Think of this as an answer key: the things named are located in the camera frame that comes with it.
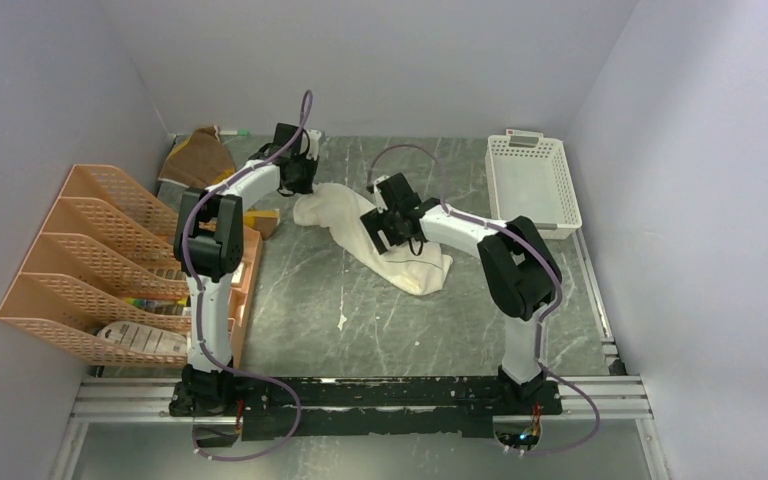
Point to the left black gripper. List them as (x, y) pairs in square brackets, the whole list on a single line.
[(308, 187)]

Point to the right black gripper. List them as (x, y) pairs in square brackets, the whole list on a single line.
[(374, 221)]

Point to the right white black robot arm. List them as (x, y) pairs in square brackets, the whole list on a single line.
[(523, 279)]

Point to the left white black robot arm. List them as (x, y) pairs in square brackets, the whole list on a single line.
[(209, 244)]

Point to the brown yellow cloth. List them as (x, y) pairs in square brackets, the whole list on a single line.
[(201, 159)]

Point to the orange compartment tray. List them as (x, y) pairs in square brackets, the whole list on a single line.
[(243, 286)]

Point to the white plastic basket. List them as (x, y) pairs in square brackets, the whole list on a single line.
[(528, 175)]

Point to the orange file organizer rack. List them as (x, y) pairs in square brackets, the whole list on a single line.
[(105, 238)]

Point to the white patterned pouch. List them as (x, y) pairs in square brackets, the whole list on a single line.
[(144, 339)]

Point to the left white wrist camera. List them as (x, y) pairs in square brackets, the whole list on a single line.
[(313, 140)]

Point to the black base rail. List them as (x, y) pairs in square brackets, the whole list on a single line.
[(316, 406)]

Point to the aluminium frame rails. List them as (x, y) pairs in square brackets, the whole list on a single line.
[(618, 396)]

